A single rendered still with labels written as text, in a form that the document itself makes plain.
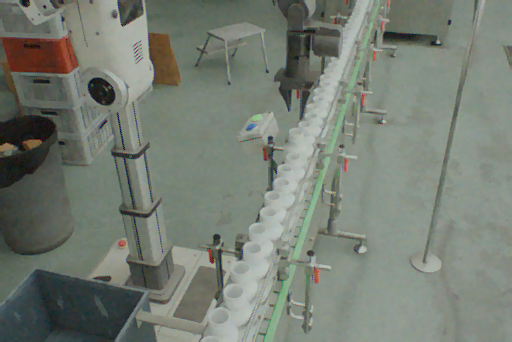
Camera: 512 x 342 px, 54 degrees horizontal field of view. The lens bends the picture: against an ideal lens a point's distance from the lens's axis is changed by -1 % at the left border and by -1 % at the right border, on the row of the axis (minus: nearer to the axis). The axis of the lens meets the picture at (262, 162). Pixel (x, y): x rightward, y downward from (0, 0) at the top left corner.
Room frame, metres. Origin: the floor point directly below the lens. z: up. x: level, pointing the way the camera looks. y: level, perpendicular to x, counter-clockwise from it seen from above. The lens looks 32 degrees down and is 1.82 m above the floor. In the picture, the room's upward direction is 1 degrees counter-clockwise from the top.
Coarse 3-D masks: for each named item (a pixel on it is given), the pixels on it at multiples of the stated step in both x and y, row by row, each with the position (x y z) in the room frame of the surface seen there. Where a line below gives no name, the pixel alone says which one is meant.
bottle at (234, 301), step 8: (232, 288) 0.64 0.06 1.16; (240, 288) 0.63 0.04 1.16; (224, 296) 0.61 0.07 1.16; (232, 296) 0.64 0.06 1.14; (240, 296) 0.61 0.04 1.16; (224, 304) 0.61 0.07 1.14; (232, 304) 0.60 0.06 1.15; (240, 304) 0.61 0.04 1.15; (248, 304) 0.63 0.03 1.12; (232, 312) 0.60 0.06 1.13; (240, 312) 0.60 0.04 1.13; (248, 312) 0.61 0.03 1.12; (232, 320) 0.59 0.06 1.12; (240, 320) 0.59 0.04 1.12; (248, 320) 0.60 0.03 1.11; (240, 328) 0.59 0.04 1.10; (240, 336) 0.59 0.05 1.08; (248, 336) 0.60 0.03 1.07
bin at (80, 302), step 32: (32, 288) 0.88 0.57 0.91; (64, 288) 0.89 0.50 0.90; (96, 288) 0.86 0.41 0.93; (128, 288) 0.84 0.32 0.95; (0, 320) 0.78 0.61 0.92; (32, 320) 0.85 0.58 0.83; (64, 320) 0.90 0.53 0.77; (96, 320) 0.87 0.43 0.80; (128, 320) 0.74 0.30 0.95; (160, 320) 0.76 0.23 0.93
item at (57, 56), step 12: (12, 48) 2.96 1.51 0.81; (24, 48) 2.95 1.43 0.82; (36, 48) 3.28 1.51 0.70; (48, 48) 2.92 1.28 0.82; (60, 48) 2.90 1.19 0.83; (72, 48) 3.02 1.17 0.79; (12, 60) 2.96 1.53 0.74; (24, 60) 2.95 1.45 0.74; (36, 60) 2.94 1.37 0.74; (48, 60) 2.93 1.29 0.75; (60, 60) 2.91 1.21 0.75; (72, 60) 2.99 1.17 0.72; (48, 72) 2.92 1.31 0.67; (60, 72) 2.91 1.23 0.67
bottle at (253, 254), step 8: (248, 248) 0.75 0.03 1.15; (256, 248) 0.75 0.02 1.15; (248, 256) 0.72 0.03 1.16; (256, 256) 0.72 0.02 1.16; (256, 264) 0.72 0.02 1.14; (264, 264) 0.73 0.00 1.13; (256, 272) 0.71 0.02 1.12; (264, 272) 0.71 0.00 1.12; (256, 280) 0.70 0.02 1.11; (264, 296) 0.71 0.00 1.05; (264, 304) 0.71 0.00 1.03
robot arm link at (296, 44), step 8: (288, 32) 1.12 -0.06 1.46; (296, 32) 1.11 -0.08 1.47; (304, 32) 1.10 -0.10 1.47; (312, 32) 1.10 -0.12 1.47; (288, 40) 1.11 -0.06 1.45; (296, 40) 1.10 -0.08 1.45; (304, 40) 1.10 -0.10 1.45; (312, 40) 1.09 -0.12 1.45; (288, 48) 1.11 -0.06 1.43; (296, 48) 1.10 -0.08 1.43; (304, 48) 1.10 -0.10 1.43; (312, 48) 1.10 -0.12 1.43; (296, 56) 1.11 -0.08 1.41
